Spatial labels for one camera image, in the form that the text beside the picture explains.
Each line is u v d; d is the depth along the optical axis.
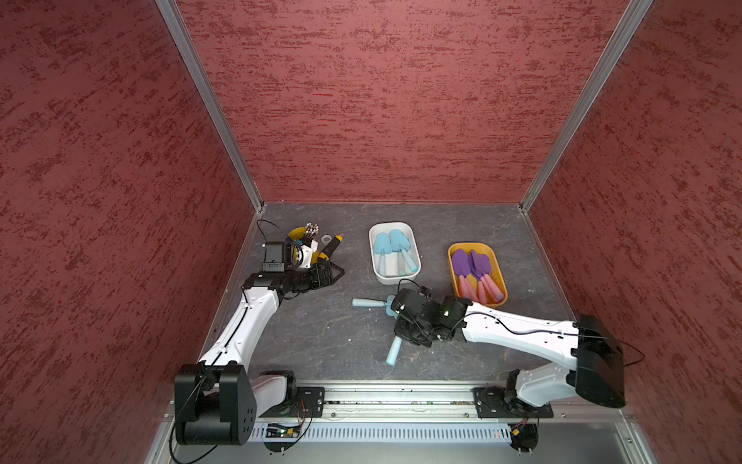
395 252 1.04
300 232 0.95
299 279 0.69
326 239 1.10
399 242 1.07
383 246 1.07
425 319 0.58
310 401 0.75
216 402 0.39
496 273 0.95
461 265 0.98
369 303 0.92
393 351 0.74
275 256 0.64
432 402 0.76
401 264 1.00
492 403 0.74
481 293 0.93
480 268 0.98
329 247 1.06
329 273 0.73
